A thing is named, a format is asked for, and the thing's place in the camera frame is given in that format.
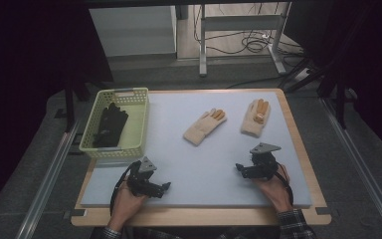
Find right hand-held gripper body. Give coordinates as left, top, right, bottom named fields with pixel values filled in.
left=249, top=142, right=283, bottom=181

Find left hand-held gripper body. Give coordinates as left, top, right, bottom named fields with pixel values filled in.
left=125, top=156, right=158, bottom=197

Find pale green plastic basket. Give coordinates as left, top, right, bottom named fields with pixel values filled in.
left=79, top=87, right=150, bottom=160

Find person's left hand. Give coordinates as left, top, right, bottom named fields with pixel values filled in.
left=107, top=182, right=148, bottom=232

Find person's right hand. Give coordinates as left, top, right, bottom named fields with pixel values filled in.
left=254, top=164, right=292, bottom=213

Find pale blue foam mat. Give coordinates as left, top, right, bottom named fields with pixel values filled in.
left=80, top=91, right=312, bottom=208

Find beige glove orange fingertips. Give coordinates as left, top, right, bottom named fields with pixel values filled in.
left=183, top=108, right=228, bottom=147
left=240, top=98, right=272, bottom=138

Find wooden table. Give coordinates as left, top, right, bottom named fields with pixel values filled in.
left=70, top=88, right=332, bottom=227

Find white power strip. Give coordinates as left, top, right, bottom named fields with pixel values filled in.
left=293, top=67, right=311, bottom=83

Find black stand leg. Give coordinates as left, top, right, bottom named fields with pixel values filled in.
left=317, top=66, right=350, bottom=130
left=64, top=76, right=92, bottom=133

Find white cabinet panel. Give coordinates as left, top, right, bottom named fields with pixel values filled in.
left=89, top=5, right=177, bottom=58

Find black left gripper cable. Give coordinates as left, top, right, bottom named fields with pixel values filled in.
left=109, top=161, right=140, bottom=213

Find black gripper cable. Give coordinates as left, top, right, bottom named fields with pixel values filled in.
left=275, top=162, right=295, bottom=207
left=109, top=161, right=140, bottom=213

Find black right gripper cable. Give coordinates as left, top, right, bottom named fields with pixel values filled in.
left=275, top=162, right=295, bottom=207

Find black floor cable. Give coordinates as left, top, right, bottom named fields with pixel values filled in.
left=227, top=56, right=301, bottom=90

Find aluminium rail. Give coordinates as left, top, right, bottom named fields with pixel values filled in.
left=15, top=120, right=82, bottom=239
left=321, top=98, right=382, bottom=239

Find tangle of floor cables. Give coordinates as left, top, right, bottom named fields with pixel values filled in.
left=193, top=3, right=304, bottom=56

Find white metal desk frame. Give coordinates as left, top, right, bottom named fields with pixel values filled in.
left=198, top=2, right=292, bottom=78

